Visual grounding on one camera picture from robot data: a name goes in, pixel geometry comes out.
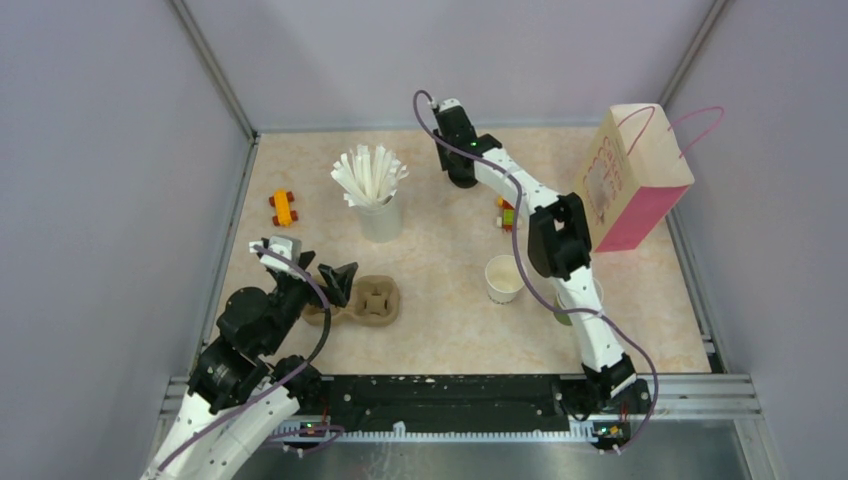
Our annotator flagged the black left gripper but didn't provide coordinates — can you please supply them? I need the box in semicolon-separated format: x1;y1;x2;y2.
261;249;358;355

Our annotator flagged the white paper coffee cup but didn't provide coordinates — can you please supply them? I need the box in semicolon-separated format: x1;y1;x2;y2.
484;255;525;304

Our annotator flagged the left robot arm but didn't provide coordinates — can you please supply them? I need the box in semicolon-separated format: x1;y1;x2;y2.
142;237;359;479

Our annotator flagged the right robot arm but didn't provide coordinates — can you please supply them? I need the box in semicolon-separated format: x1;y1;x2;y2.
431;99;636;412

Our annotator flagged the brown cardboard cup carrier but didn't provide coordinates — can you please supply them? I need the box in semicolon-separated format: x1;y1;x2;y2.
331;275;401;327

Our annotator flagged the white straw holder cup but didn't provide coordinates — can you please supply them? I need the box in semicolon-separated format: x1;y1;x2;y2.
353;195;403;243

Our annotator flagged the red green toy car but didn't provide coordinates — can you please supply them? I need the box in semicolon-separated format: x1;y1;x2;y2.
496;196;523;233

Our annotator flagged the white wrapped straws bundle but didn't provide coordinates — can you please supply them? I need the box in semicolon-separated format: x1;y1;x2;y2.
330;144;409;209

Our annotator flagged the orange red toy car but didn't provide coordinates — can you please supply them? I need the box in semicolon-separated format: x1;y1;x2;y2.
268;189;299;227

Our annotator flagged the beige pink cake bag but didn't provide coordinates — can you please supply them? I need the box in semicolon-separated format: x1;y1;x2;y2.
573;103;725;251

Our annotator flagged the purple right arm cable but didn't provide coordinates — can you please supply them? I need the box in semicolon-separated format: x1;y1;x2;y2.
413;89;660;455

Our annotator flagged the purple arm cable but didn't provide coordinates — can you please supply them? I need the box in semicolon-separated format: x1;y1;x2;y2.
155;246;346;475
413;89;660;455

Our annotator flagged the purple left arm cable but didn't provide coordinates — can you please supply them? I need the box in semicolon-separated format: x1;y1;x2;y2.
155;246;346;475

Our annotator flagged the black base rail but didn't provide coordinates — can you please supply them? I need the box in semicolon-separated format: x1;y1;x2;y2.
299;374;650;434

